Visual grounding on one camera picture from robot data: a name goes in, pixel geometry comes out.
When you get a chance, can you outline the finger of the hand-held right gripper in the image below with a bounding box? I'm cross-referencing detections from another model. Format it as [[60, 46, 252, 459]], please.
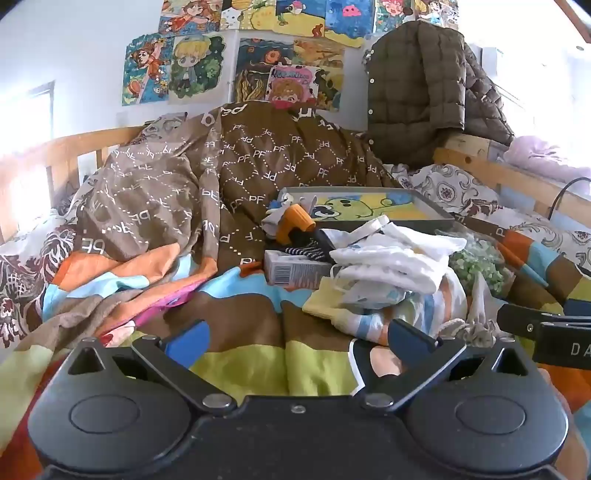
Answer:
[[498, 302, 566, 343]]

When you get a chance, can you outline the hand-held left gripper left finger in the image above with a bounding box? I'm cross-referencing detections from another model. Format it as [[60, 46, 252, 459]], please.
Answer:
[[65, 319, 237, 414]]

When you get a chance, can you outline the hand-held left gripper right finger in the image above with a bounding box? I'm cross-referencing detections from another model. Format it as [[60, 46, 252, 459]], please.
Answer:
[[359, 318, 540, 412]]

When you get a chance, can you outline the yellow cloth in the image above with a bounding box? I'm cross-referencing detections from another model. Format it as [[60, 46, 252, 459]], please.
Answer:
[[302, 276, 371, 334]]

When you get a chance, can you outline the navy striped sock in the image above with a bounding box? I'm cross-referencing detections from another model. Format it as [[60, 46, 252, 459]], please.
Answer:
[[283, 244, 337, 265]]

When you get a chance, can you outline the grey tray with cartoon print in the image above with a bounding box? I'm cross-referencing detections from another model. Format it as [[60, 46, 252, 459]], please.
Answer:
[[277, 186, 457, 232]]

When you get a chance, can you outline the white sock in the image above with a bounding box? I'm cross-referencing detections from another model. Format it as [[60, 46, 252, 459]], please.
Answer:
[[260, 196, 297, 237]]

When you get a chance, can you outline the striped baby cloth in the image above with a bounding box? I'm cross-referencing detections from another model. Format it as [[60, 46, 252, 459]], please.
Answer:
[[342, 268, 468, 348]]

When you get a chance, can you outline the grey lace cloth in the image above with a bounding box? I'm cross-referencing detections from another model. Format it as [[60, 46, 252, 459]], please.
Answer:
[[438, 318, 498, 348]]

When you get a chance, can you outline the bag of green snacks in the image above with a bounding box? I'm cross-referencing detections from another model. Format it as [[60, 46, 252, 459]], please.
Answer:
[[449, 232, 516, 297]]

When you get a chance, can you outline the colourful striped blanket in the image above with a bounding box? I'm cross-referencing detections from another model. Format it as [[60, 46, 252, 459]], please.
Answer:
[[0, 228, 591, 467]]

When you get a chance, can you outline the small white carton box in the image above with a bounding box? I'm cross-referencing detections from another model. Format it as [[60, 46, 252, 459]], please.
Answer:
[[263, 249, 343, 290]]

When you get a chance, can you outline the floral bed sheet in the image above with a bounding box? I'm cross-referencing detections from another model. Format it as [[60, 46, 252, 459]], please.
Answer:
[[0, 163, 591, 350]]

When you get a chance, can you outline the pale pink cloth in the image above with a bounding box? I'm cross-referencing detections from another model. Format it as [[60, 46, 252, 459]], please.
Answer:
[[502, 135, 591, 186]]

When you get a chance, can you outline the brown patterned quilt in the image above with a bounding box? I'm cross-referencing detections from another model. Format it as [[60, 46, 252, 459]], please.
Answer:
[[69, 100, 403, 280]]

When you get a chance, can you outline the olive puffer jacket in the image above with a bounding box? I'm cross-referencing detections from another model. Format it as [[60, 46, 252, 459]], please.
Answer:
[[364, 21, 516, 165]]

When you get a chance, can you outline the bright window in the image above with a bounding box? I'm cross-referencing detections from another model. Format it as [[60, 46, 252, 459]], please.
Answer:
[[0, 80, 57, 155]]

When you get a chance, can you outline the black cable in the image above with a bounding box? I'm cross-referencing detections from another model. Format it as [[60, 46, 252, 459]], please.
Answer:
[[546, 176, 591, 221]]

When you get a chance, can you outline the wooden bed frame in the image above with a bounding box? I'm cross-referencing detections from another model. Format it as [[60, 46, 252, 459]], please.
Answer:
[[0, 126, 591, 244]]

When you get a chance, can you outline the group of cartoon wall drawings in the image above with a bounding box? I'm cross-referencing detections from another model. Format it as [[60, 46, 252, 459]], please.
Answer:
[[121, 0, 463, 112]]

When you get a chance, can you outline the wooden frame trim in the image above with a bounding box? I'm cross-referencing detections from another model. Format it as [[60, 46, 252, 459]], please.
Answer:
[[554, 0, 591, 29]]

